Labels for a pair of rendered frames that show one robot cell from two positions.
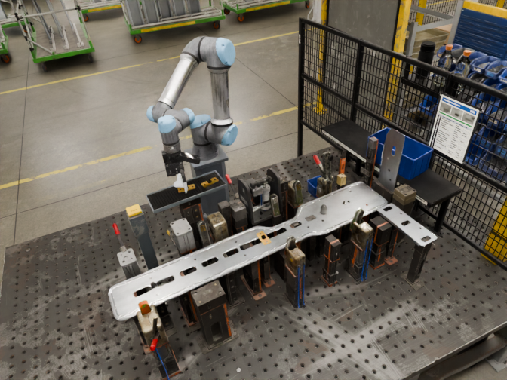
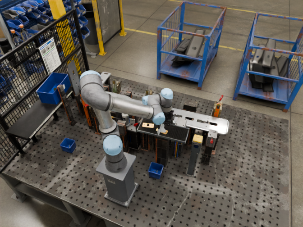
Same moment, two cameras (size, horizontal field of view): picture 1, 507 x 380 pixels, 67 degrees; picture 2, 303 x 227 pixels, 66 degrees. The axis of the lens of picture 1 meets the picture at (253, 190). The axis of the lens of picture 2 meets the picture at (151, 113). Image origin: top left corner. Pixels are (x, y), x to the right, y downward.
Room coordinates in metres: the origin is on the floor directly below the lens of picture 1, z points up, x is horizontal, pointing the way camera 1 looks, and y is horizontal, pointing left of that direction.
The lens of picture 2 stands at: (2.35, 1.06, 2.46)
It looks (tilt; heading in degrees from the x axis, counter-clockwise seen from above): 44 degrees down; 224
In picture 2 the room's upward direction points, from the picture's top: straight up
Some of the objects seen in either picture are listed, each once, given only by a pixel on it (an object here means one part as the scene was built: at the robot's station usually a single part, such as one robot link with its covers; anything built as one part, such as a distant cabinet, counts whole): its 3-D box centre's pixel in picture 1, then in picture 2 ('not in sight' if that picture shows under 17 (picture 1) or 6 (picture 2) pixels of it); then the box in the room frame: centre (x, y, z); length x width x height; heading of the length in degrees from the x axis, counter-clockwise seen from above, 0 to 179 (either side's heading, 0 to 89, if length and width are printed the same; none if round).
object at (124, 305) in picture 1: (260, 241); (151, 109); (1.24, -0.01, 1.00); 1.38 x 0.22 x 0.02; 115
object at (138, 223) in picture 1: (145, 245); (194, 157); (1.35, 0.56, 0.92); 0.08 x 0.08 x 0.44; 25
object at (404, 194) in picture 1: (399, 216); not in sight; (1.45, -0.75, 0.88); 0.08 x 0.08 x 0.36; 25
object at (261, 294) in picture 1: (250, 267); not in sight; (1.22, 0.04, 0.84); 0.17 x 0.06 x 0.29; 25
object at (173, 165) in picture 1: (173, 160); (166, 115); (1.46, 0.35, 1.33); 0.09 x 0.08 x 0.12; 104
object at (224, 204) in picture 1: (228, 233); (151, 136); (1.41, 0.15, 0.90); 0.05 x 0.05 x 0.40; 25
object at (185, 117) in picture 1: (179, 119); (152, 102); (1.56, 0.31, 1.49); 0.11 x 0.11 x 0.08; 59
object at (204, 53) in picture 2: not in sight; (191, 43); (-0.85, -1.04, 0.47); 1.20 x 0.80 x 0.95; 20
